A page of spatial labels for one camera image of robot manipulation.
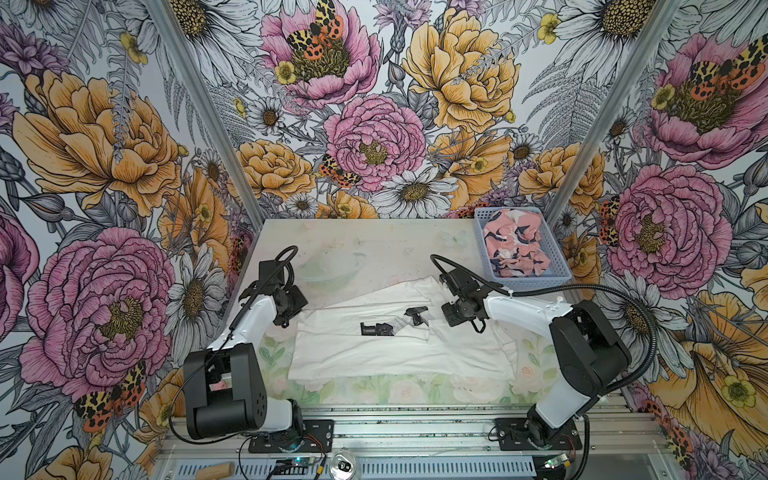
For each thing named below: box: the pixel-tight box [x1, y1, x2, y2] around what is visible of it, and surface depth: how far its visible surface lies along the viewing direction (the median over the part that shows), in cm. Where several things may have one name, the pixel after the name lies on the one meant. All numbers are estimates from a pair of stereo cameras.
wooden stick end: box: [195, 461, 235, 480], surface depth 70 cm
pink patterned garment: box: [483, 209, 551, 277], surface depth 111 cm
